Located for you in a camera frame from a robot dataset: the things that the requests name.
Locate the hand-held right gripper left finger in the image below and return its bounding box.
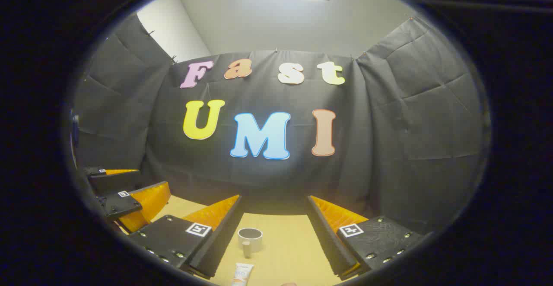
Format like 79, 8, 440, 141
128, 194, 242, 279

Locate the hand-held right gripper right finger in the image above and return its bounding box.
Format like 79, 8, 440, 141
307, 195, 426, 280

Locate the white cup with wooden handle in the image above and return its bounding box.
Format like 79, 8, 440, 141
237, 228, 263, 258

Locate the white toothpaste tube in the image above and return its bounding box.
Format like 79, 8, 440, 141
231, 263, 254, 286

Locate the light wooden desktop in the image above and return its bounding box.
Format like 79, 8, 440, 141
119, 194, 346, 286

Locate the black backdrop cloth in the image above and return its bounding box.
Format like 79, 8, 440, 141
71, 14, 486, 235

